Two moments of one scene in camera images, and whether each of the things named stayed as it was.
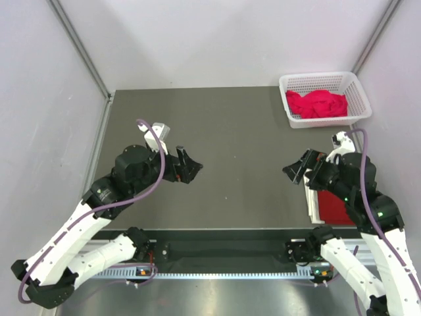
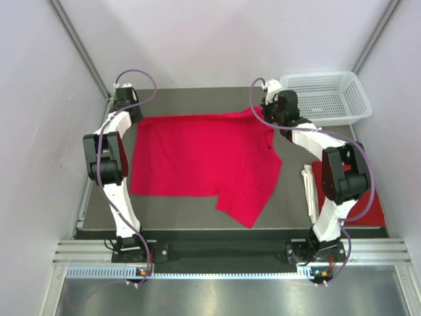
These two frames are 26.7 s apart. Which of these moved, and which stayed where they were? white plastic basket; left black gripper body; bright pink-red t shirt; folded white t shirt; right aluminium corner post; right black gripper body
Moved: right black gripper body; bright pink-red t shirt; left black gripper body
Stayed: right aluminium corner post; white plastic basket; folded white t shirt
